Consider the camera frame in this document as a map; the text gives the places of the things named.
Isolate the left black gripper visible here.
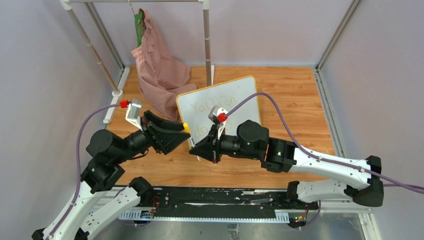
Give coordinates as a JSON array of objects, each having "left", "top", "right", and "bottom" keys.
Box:
[{"left": 114, "top": 109, "right": 192, "bottom": 163}]

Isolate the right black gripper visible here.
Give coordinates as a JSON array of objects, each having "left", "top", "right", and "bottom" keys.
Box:
[{"left": 190, "top": 124, "right": 260, "bottom": 164}]

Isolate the yellow marker cap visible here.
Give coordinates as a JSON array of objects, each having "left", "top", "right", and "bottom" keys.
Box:
[{"left": 183, "top": 123, "right": 191, "bottom": 134}]

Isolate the yellow framed whiteboard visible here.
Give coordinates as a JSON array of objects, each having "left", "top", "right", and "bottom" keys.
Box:
[{"left": 176, "top": 75, "right": 261, "bottom": 144}]

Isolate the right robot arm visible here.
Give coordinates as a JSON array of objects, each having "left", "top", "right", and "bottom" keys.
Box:
[{"left": 189, "top": 120, "right": 384, "bottom": 209}]

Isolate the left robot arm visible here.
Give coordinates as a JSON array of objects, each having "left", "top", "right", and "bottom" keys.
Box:
[{"left": 31, "top": 107, "right": 191, "bottom": 240}]

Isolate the pink cloth garment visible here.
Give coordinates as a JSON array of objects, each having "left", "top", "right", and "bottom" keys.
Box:
[{"left": 131, "top": 9, "right": 197, "bottom": 121}]

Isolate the white clothes rack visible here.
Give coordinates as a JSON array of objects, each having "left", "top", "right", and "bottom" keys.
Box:
[{"left": 59, "top": 0, "right": 216, "bottom": 124}]

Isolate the green clothes hanger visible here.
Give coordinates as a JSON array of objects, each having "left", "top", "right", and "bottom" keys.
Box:
[{"left": 128, "top": 0, "right": 145, "bottom": 47}]

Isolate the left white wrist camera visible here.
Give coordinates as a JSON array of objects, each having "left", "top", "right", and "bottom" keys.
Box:
[{"left": 125, "top": 99, "right": 142, "bottom": 130}]

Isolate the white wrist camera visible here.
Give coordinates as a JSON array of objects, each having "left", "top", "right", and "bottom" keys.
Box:
[
  {"left": 125, "top": 99, "right": 142, "bottom": 130},
  {"left": 208, "top": 105, "right": 228, "bottom": 140}
]

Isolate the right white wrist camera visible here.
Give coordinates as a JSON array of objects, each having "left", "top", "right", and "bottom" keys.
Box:
[{"left": 208, "top": 105, "right": 228, "bottom": 140}]

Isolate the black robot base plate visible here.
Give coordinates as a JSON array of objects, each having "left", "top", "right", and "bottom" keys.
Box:
[{"left": 89, "top": 185, "right": 321, "bottom": 229}]

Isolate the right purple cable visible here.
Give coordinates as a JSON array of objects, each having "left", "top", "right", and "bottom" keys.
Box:
[{"left": 216, "top": 92, "right": 424, "bottom": 229}]

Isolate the purple cable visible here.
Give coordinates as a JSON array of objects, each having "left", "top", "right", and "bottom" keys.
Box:
[
  {"left": 216, "top": 92, "right": 424, "bottom": 229},
  {"left": 46, "top": 99, "right": 131, "bottom": 240}
]

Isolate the aluminium frame post right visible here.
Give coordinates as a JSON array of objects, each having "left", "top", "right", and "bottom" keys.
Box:
[{"left": 312, "top": 0, "right": 362, "bottom": 157}]

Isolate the aluminium frame post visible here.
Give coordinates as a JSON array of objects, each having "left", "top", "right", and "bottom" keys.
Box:
[
  {"left": 84, "top": 2, "right": 125, "bottom": 72},
  {"left": 312, "top": 0, "right": 362, "bottom": 157}
]

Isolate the aluminium frame post left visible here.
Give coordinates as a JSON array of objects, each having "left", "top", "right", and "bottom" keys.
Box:
[{"left": 84, "top": 2, "right": 125, "bottom": 72}]

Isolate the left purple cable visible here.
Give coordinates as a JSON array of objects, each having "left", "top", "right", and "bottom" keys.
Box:
[{"left": 46, "top": 99, "right": 131, "bottom": 240}]

